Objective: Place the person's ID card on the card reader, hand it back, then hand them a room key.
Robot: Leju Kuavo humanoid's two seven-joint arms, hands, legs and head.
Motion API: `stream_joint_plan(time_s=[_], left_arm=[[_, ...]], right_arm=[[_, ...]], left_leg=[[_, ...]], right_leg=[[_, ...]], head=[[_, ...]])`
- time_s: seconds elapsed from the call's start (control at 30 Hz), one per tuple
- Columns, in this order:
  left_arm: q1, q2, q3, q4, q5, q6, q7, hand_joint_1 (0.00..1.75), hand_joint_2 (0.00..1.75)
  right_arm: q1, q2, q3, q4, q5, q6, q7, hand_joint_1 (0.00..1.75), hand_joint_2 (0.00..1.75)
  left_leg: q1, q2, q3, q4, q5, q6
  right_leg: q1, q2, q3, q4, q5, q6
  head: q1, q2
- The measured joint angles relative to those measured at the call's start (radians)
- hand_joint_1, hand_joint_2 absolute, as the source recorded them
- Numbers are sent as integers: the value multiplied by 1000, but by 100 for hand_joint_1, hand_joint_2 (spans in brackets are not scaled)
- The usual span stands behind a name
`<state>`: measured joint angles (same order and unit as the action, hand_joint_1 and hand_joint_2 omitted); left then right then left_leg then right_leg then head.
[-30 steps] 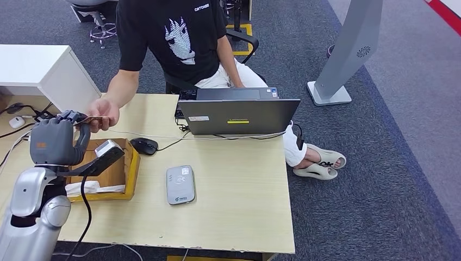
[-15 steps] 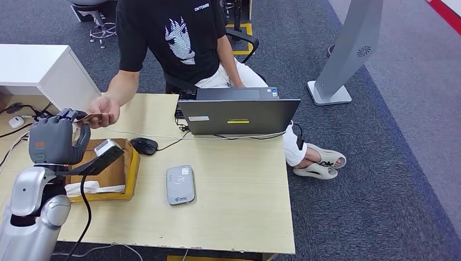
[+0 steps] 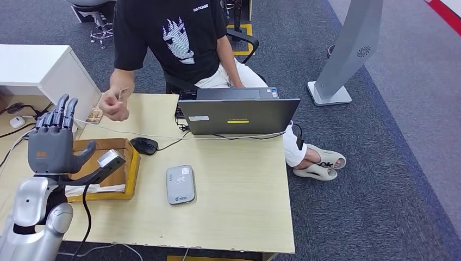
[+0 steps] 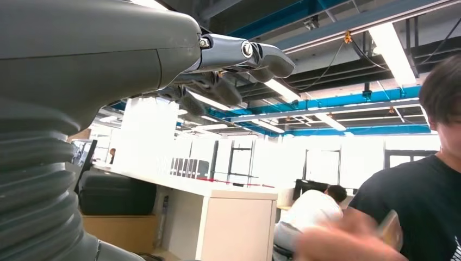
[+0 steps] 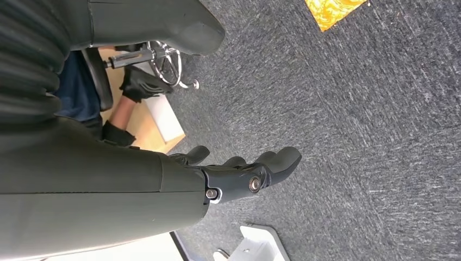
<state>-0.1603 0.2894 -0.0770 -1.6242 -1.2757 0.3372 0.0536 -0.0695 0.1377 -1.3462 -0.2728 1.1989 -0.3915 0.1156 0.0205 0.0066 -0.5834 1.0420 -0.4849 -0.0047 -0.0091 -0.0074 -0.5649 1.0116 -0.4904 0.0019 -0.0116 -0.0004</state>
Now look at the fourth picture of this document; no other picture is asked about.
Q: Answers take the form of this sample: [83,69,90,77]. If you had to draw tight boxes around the black monitor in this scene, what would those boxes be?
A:
[292,179,329,202]
[71,138,98,195]

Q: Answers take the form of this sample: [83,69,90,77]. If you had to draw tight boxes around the white cabinet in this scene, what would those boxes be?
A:
[92,164,279,261]

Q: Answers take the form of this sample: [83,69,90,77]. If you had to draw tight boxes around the long ceiling light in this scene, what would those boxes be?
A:
[252,120,285,134]
[367,21,419,87]
[264,78,301,103]
[316,113,346,132]

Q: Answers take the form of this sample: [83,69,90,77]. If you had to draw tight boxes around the red barrier tape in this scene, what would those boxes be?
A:
[196,177,275,189]

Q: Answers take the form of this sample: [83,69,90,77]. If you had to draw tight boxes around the black metal rack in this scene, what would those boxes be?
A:
[227,139,257,185]

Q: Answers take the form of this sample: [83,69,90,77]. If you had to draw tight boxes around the black bag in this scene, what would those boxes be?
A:
[78,170,158,217]

